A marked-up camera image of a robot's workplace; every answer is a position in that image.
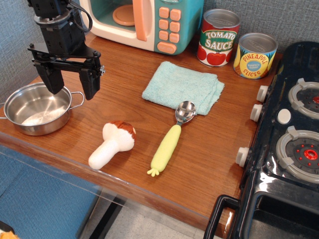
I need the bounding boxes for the tomato sauce can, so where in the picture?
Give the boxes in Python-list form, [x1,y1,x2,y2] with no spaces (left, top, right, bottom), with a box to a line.
[197,8,241,67]

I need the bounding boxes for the light blue folded cloth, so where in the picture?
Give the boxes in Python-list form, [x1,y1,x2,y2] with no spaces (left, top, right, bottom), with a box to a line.
[142,61,225,116]

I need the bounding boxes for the spoon with yellow-green handle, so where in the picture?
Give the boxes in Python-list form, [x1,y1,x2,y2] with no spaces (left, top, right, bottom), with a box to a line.
[147,101,196,177]

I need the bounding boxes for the pineapple slices can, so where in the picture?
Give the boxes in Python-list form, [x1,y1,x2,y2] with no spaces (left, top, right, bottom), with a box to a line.
[233,32,278,79]

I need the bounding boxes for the toy microwave teal and cream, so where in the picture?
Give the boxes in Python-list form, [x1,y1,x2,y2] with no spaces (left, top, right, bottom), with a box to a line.
[80,0,204,55]

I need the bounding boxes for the stainless steel pot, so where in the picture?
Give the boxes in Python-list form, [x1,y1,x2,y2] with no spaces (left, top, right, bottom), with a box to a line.
[0,83,85,136]

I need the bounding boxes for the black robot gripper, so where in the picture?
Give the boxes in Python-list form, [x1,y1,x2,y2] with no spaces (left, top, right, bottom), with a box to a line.
[28,15,105,100]

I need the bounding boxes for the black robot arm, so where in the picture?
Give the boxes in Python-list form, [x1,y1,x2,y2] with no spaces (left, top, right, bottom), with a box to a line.
[28,0,105,100]

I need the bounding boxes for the plush mushroom toy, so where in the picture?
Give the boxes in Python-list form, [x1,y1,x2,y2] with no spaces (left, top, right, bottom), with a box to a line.
[88,120,136,170]

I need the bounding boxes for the orange object at corner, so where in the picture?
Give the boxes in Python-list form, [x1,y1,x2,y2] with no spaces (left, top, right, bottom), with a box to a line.
[0,221,19,239]

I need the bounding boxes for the black toy stove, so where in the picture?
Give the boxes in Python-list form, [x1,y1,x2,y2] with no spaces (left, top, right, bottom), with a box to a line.
[204,41,319,239]

